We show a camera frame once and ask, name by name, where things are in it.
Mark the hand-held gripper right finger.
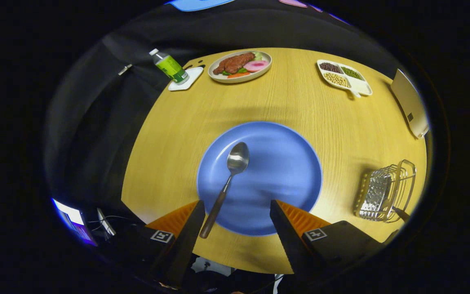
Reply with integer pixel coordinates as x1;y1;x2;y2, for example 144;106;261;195
270;200;382;283

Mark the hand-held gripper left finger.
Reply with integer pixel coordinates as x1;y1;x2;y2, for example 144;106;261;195
109;200;206;286

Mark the metal spoon brown handle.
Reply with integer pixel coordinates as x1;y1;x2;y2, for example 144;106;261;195
199;142;250;239

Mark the blue plate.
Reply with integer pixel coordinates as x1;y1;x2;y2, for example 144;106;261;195
197;121;323;236

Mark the lit computer monitor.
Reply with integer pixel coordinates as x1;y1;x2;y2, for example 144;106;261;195
52;198;98;247

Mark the white square coaster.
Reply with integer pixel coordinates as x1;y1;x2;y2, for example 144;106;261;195
168;67;204;91

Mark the beige oval food plate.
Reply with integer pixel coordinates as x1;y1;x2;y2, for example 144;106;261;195
208;51;273;84

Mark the white divided bean dish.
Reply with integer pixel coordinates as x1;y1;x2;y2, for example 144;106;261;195
317;60;373;98

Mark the green label water bottle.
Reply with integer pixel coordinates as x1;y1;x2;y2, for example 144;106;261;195
149;48;189;85

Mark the pink ham slice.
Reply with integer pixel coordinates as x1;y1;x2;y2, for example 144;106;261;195
243;60;270;73

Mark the white toaster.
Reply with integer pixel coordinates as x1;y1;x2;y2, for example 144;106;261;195
390;69;430;139

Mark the brown meat piece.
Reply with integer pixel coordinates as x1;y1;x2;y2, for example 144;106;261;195
213;52;256;75

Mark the metal wire drainer basket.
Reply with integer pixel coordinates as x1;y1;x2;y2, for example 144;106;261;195
353;159;417;224

